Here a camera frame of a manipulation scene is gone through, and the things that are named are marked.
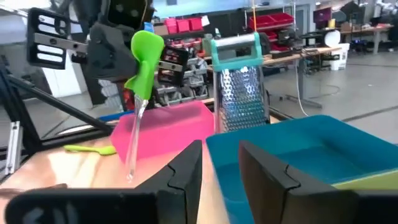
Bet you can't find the wooden background table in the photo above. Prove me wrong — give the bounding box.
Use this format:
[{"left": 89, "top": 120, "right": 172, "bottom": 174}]
[{"left": 340, "top": 24, "right": 394, "bottom": 55}]

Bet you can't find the red bin rack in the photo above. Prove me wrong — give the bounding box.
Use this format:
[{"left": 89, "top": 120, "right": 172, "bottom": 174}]
[{"left": 248, "top": 12, "right": 295, "bottom": 52}]

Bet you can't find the silver angle bracket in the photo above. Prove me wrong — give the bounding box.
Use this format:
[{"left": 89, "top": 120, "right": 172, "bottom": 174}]
[{"left": 4, "top": 120, "right": 24, "bottom": 175}]

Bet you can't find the black aluminium table frame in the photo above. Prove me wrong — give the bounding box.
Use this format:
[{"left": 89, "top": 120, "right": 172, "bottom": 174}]
[{"left": 0, "top": 52, "right": 125, "bottom": 178}]

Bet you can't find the yellow translucent plastic bin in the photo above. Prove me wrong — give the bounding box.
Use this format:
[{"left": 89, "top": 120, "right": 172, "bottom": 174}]
[{"left": 331, "top": 169, "right": 398, "bottom": 191}]

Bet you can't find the wooden top workbench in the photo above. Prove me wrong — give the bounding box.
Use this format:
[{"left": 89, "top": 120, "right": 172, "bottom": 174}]
[{"left": 264, "top": 46, "right": 343, "bottom": 109}]

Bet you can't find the metal box grater teal handle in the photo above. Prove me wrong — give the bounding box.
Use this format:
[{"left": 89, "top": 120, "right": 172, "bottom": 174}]
[{"left": 210, "top": 32, "right": 271, "bottom": 134}]

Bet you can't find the yellow hanging cable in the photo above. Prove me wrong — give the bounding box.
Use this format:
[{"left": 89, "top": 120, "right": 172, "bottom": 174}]
[{"left": 251, "top": 0, "right": 257, "bottom": 34}]

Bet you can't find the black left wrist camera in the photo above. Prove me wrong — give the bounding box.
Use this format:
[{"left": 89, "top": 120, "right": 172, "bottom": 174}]
[{"left": 107, "top": 0, "right": 155, "bottom": 31}]

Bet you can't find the black shelf with parts bins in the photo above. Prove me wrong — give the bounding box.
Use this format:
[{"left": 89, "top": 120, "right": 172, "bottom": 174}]
[{"left": 152, "top": 15, "right": 215, "bottom": 108}]

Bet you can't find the white bucket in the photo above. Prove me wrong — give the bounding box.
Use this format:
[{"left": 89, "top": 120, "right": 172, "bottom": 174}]
[{"left": 328, "top": 42, "right": 351, "bottom": 71}]

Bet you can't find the blue plastic bin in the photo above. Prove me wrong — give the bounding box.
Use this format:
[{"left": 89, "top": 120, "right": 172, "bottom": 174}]
[{"left": 205, "top": 114, "right": 398, "bottom": 224}]

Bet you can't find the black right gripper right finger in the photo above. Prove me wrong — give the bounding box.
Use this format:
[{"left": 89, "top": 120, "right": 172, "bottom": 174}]
[{"left": 238, "top": 140, "right": 398, "bottom": 224}]

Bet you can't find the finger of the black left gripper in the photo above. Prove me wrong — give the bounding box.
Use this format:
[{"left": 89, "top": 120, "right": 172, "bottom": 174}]
[{"left": 86, "top": 23, "right": 139, "bottom": 83}]

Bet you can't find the white hanging cable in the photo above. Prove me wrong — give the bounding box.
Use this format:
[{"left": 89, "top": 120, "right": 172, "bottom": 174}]
[{"left": 294, "top": 58, "right": 310, "bottom": 118}]

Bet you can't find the green spatula clear handle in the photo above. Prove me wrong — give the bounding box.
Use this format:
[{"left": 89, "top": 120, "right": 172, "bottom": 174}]
[{"left": 124, "top": 30, "right": 165, "bottom": 183}]

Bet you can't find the pink plastic bin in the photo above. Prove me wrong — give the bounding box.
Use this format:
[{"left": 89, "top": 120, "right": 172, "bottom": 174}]
[{"left": 110, "top": 101, "right": 216, "bottom": 163}]

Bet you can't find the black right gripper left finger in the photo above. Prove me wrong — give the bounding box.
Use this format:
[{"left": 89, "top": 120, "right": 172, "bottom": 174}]
[{"left": 4, "top": 139, "right": 203, "bottom": 224}]

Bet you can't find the green silicone spoon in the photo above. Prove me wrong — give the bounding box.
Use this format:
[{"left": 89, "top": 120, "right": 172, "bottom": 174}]
[{"left": 63, "top": 144, "right": 118, "bottom": 156}]

